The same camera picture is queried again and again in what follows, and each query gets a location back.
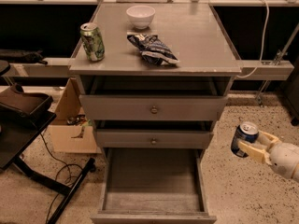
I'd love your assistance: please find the white bowl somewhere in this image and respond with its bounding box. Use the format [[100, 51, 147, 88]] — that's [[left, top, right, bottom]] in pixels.
[[126, 5, 155, 29]]

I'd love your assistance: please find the grey open bottom drawer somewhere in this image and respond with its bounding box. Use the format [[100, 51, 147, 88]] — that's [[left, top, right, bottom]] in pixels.
[[91, 148, 217, 224]]

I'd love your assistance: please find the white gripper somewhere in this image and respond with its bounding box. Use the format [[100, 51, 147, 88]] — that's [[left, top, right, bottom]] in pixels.
[[238, 131, 299, 180]]

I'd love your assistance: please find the blue pepsi can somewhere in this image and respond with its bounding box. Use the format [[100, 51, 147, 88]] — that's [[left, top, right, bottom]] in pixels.
[[231, 121, 259, 158]]

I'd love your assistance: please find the cardboard box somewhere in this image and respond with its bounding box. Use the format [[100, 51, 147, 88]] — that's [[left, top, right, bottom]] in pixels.
[[49, 78, 100, 154]]

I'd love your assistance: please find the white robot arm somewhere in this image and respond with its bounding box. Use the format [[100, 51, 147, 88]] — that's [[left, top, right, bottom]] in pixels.
[[237, 131, 299, 182]]

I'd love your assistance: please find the grey top drawer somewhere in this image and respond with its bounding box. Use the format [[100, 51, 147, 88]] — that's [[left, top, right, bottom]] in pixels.
[[78, 76, 228, 122]]

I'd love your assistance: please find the green soda can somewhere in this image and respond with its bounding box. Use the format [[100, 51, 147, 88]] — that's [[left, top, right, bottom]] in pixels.
[[80, 22, 105, 62]]

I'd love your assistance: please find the grey drawer cabinet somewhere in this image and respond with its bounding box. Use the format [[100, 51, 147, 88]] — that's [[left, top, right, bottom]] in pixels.
[[67, 2, 243, 161]]

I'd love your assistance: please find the black floor cable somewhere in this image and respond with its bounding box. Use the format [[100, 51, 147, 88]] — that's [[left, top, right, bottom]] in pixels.
[[39, 133, 84, 224]]

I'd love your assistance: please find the blue chip bag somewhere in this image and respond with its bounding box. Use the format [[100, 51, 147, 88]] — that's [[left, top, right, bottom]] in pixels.
[[127, 34, 179, 66]]

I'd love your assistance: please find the grey middle drawer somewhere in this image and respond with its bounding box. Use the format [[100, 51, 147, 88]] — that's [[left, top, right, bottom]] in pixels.
[[94, 120, 214, 149]]

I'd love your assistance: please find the white cable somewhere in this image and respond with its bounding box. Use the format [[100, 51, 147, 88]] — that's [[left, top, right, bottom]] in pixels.
[[235, 0, 271, 79]]

